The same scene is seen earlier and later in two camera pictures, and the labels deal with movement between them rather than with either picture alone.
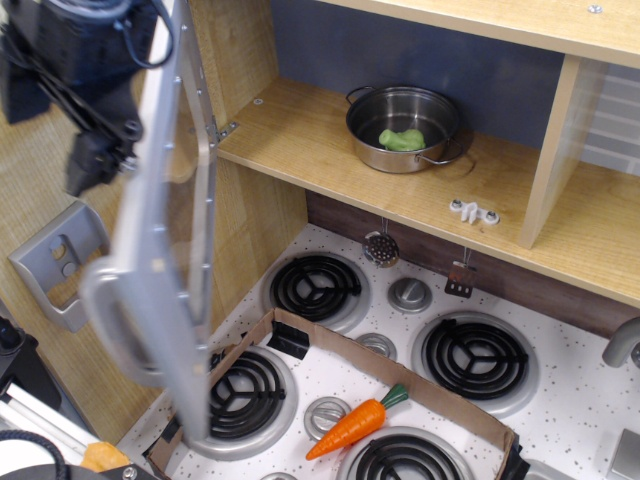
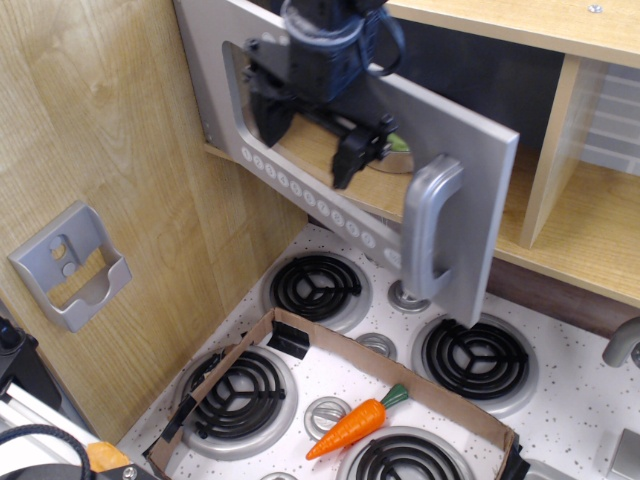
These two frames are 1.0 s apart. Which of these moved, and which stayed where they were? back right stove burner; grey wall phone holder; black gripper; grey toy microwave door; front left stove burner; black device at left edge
Moved: black gripper; grey toy microwave door
Stayed: back right stove burner; black device at left edge; front left stove burner; grey wall phone holder
